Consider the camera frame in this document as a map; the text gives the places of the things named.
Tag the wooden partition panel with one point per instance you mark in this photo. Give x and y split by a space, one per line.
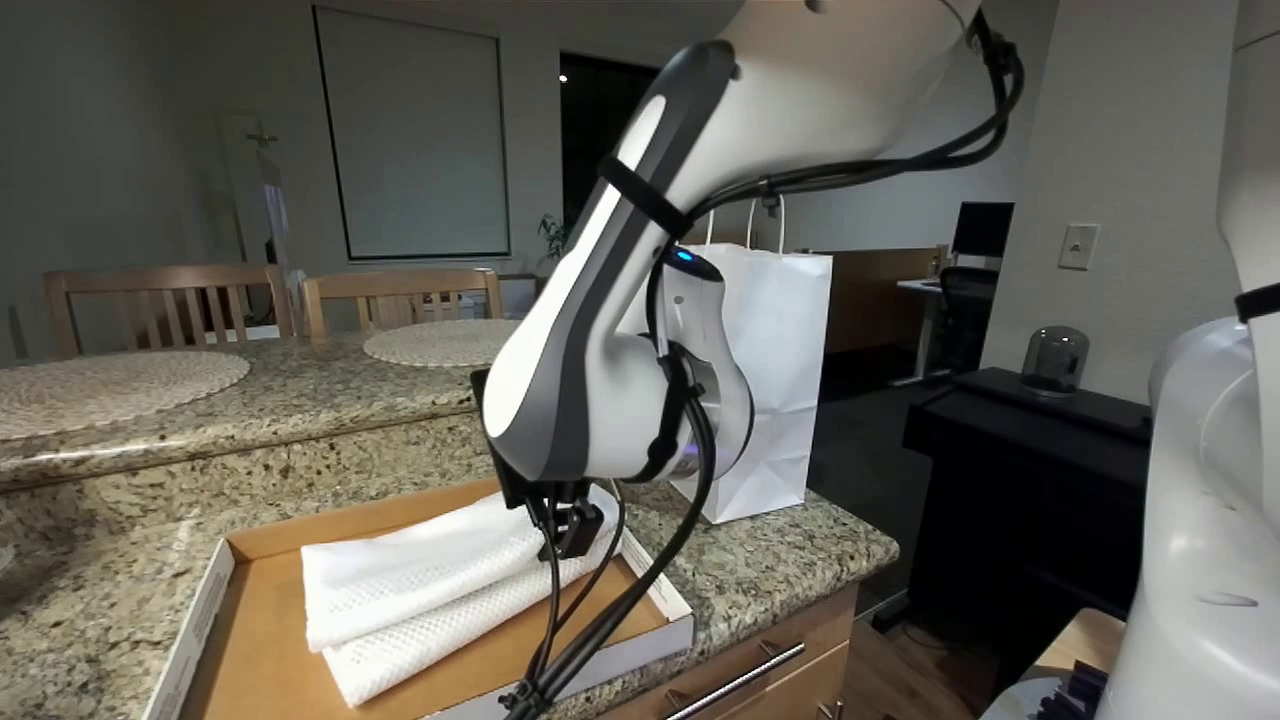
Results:
874 301

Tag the white projector screen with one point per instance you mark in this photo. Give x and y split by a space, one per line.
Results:
413 135

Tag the black office chair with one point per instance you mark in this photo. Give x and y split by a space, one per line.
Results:
963 320

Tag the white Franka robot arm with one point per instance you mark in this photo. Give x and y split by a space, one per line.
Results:
584 345

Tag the grey rounded appliance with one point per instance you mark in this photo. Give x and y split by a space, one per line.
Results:
1056 359

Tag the round white plate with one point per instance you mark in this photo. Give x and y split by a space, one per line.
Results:
440 342

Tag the shallow cardboard box tray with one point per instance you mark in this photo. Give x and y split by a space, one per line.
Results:
255 643

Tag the small potted plant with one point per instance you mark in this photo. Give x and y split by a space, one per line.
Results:
549 242

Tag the white light switch plate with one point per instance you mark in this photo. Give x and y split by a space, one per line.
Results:
1078 245

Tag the dark window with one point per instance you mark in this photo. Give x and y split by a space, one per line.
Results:
595 121

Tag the round woven placemat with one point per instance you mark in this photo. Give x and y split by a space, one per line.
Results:
107 389

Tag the pale standing lamp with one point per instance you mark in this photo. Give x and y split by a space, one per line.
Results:
268 200

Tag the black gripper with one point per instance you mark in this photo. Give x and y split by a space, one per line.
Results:
524 484

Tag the black computer monitor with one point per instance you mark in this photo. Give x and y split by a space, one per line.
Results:
980 229

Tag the wooden counter drawer front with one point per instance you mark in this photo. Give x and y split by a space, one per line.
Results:
803 643

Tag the white towel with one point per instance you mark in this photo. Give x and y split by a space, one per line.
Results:
426 644
413 572

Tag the wooden dining chair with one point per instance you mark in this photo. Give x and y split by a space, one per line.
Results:
400 296
161 305

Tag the black low cabinet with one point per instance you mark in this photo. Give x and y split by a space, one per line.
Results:
1025 495

